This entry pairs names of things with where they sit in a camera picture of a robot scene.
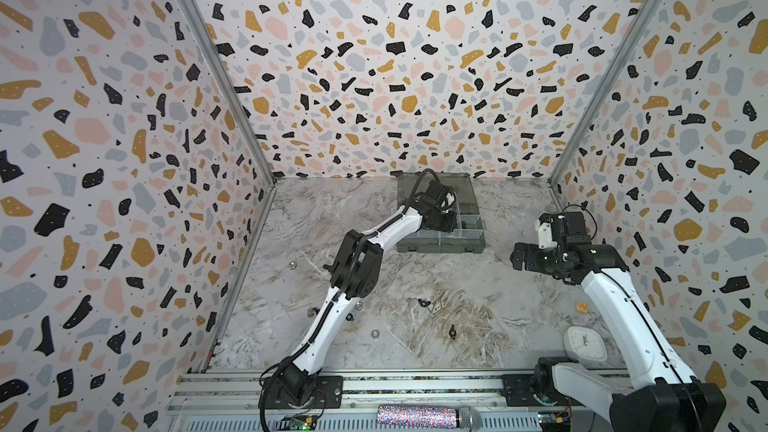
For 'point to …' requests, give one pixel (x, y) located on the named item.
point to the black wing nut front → (452, 332)
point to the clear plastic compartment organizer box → (470, 232)
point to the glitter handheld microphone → (424, 416)
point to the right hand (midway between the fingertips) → (525, 252)
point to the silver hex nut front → (375, 334)
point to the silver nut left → (359, 305)
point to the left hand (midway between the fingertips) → (460, 220)
